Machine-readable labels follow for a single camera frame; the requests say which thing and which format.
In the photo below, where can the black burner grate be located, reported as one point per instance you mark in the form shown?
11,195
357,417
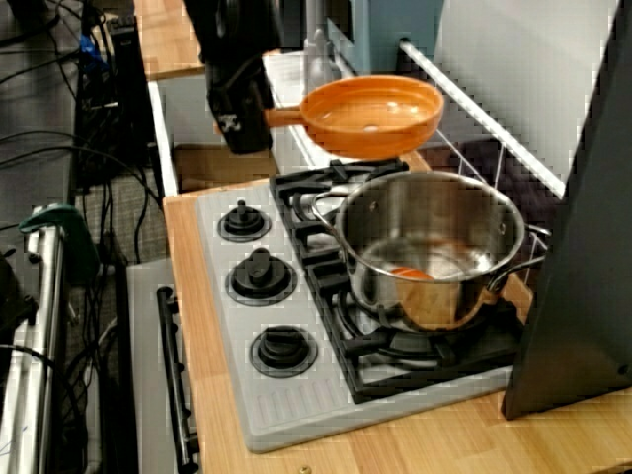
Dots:
395,365
301,232

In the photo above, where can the white dish rack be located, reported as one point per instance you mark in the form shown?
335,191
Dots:
494,163

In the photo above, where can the blue plastic piece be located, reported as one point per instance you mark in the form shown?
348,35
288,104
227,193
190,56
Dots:
91,52

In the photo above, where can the dark side panel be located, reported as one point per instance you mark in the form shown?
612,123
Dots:
582,247

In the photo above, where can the teal box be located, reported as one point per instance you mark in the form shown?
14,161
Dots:
395,39

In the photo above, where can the black stove knob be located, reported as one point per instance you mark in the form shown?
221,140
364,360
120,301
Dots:
282,351
260,276
244,224

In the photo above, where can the stainless steel pot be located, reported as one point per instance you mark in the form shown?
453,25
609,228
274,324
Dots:
434,222

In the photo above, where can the black computer tower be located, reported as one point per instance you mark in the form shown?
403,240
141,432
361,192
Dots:
128,74

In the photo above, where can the wooden kitchen countertop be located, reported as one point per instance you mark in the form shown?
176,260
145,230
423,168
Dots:
444,444

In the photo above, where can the aluminium frame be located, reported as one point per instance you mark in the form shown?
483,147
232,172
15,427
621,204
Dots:
29,395

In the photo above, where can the orange toy frying pan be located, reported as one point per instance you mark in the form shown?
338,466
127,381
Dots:
370,113

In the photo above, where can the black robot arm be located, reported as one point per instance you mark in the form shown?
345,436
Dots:
232,24

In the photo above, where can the white toy oven cabinet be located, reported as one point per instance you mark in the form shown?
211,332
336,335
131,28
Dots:
145,345

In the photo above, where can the white sink basin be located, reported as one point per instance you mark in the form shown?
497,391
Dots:
197,113

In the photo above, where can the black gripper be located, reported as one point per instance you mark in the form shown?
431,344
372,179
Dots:
237,71

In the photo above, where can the grey toy faucet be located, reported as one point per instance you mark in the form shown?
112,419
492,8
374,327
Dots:
321,59

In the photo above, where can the grey stove top panel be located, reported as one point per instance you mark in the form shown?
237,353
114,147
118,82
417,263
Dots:
296,410

